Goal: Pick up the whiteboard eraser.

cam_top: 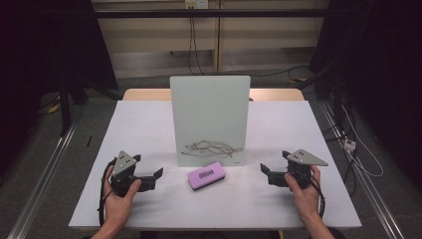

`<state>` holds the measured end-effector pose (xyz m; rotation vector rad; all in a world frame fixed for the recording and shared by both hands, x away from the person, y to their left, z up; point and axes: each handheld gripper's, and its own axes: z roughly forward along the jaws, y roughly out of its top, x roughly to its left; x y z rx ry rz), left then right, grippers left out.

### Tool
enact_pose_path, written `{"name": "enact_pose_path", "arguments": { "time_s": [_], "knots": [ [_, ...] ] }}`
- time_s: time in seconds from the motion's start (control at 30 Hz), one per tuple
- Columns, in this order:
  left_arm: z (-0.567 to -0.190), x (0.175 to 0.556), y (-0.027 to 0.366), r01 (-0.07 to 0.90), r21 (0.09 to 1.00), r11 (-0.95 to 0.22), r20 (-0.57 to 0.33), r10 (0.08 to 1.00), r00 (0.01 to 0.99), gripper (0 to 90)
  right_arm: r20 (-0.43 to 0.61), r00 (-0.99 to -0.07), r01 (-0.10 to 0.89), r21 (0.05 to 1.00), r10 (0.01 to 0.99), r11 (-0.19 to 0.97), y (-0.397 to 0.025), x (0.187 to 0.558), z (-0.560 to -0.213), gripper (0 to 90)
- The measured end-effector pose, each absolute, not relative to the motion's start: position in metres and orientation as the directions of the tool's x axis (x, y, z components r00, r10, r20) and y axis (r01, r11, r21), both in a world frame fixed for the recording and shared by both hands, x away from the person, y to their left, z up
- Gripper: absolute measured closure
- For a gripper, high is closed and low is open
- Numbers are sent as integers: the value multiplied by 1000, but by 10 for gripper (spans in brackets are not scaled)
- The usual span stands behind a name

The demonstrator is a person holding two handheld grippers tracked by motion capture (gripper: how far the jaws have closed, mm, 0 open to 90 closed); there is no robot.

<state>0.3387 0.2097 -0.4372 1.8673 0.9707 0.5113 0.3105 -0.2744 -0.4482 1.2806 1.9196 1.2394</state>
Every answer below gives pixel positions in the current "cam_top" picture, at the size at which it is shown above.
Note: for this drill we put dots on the black metal stand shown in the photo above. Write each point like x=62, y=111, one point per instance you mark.
x=64, y=106

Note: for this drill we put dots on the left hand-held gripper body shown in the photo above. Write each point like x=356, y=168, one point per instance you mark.
x=123, y=164

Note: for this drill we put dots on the white wall outlet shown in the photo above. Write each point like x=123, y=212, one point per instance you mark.
x=196, y=3

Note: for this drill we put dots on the black curtain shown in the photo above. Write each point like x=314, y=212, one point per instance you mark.
x=40, y=43
x=381, y=66

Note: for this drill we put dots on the person's left hand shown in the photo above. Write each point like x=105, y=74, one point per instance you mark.
x=116, y=207

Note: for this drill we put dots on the aluminium floor rail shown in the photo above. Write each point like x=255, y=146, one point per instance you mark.
x=43, y=179
x=365, y=186

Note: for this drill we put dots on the purple whiteboard eraser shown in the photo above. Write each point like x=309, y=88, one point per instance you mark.
x=206, y=176

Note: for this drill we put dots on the wooden table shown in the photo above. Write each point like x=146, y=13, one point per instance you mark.
x=146, y=95

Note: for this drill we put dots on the pale glass whiteboard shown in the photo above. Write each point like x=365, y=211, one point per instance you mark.
x=210, y=113

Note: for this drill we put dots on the black horizontal bar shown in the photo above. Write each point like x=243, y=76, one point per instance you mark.
x=212, y=13

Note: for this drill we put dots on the person's right hand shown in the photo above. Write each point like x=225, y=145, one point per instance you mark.
x=307, y=202

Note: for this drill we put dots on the white power strip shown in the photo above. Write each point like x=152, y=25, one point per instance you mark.
x=349, y=144

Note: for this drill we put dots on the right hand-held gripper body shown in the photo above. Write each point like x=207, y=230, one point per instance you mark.
x=302, y=159

